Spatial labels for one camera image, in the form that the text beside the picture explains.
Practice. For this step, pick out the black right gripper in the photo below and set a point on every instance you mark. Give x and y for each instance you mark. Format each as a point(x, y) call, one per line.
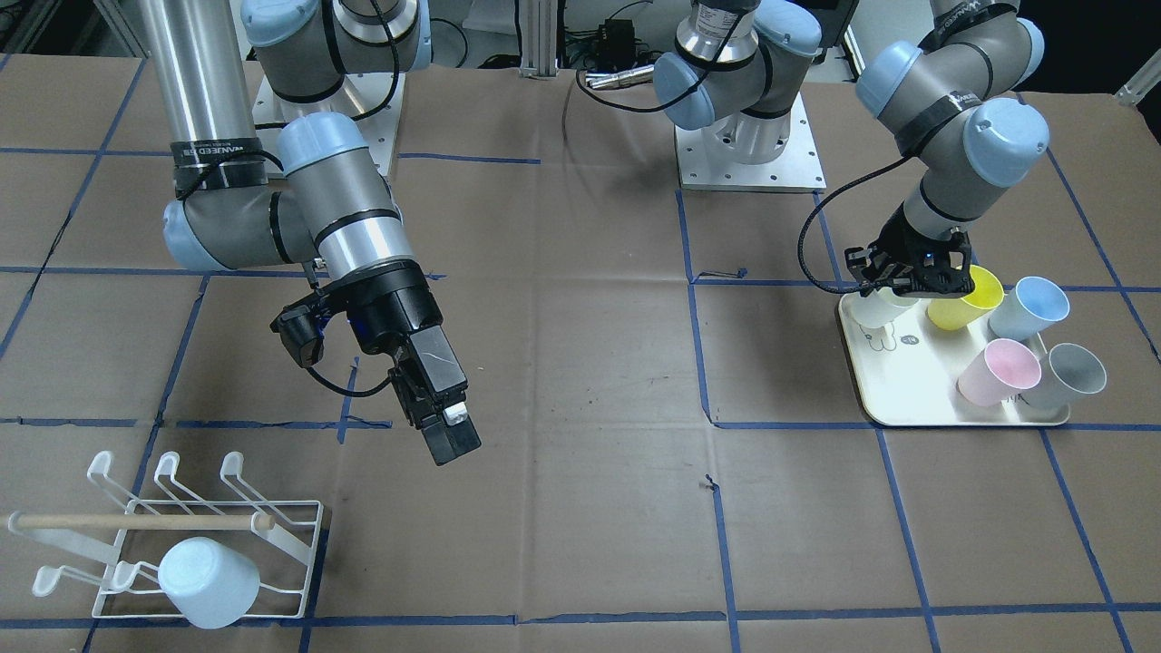
point(408, 304)

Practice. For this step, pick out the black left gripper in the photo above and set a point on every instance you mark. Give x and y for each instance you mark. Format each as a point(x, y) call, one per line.
point(868, 264)

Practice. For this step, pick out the pale green plastic cup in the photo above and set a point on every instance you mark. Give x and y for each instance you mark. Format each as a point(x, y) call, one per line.
point(880, 307)

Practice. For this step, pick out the light blue plastic cup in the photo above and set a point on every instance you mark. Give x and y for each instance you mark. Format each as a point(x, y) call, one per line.
point(210, 584)

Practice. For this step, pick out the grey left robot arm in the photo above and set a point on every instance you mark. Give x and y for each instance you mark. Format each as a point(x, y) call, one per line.
point(946, 101)

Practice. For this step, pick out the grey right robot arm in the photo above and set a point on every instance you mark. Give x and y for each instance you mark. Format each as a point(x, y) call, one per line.
point(319, 197)

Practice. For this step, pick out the yellow plastic cup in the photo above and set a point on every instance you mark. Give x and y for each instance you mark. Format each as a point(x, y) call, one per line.
point(952, 314)

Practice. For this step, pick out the pink plastic cup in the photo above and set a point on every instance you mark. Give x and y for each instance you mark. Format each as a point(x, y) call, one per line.
point(1003, 369)

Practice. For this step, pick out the grey plastic cup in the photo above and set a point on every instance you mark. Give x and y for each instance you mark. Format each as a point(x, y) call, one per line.
point(1068, 372)

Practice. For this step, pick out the cream plastic tray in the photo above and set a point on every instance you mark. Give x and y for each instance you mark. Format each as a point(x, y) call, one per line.
point(905, 373)

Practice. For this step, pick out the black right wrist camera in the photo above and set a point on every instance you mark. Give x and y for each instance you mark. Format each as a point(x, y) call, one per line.
point(301, 325)

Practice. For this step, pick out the white wire cup rack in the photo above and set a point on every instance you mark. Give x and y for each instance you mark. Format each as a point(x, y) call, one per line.
point(79, 541)

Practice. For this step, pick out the aluminium frame post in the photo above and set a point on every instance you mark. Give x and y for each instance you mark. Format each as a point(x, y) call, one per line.
point(539, 33)

